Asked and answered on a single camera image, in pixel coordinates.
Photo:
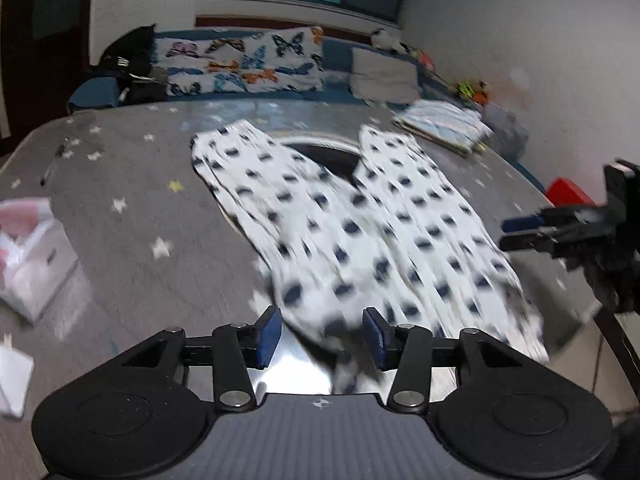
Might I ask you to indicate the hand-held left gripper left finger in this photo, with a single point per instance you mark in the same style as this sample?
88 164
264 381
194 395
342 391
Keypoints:
267 336

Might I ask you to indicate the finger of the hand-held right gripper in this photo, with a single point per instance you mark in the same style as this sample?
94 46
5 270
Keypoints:
550 220
545 244

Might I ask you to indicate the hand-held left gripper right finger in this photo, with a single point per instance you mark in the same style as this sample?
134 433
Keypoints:
375 341

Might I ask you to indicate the white polka-dot pants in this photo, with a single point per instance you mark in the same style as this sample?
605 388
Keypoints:
325 240

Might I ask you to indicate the red box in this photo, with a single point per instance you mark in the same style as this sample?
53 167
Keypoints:
570 192

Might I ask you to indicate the orange toy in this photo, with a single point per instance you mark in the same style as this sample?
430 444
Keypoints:
482 94

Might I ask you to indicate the folded striped cloth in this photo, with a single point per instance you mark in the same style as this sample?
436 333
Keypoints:
442 122

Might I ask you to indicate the green yellow toy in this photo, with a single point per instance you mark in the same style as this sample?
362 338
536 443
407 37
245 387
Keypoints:
466 88

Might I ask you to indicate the grey star tablecloth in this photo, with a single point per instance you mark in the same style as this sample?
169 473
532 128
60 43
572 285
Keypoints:
140 220

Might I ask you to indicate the black round induction hob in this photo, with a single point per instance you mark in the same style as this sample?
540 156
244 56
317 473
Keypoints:
330 160

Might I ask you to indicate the pink plush toy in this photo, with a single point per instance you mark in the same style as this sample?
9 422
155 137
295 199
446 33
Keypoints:
421 58

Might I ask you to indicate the grey pillow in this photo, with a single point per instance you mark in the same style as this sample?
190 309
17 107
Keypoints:
385 77

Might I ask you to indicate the white tissue box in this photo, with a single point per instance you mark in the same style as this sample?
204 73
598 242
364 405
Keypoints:
42 275

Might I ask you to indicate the black and white plush toy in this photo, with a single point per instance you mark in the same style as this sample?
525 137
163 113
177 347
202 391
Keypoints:
387 39

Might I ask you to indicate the white crumpled tissue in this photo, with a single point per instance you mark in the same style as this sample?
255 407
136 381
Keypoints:
14 380

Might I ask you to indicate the blue sofa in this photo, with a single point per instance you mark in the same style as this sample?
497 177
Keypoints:
337 67

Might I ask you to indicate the black pen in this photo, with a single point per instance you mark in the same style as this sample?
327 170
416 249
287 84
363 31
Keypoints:
54 162

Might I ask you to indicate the butterfly print cushion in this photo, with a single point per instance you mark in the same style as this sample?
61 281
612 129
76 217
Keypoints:
235 62

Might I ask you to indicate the dark olive garment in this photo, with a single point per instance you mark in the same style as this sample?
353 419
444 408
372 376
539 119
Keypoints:
145 87

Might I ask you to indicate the black bag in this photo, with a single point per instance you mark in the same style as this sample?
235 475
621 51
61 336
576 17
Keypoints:
122 55

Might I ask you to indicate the dark wooden door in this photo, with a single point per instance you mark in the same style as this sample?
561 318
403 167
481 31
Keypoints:
45 35

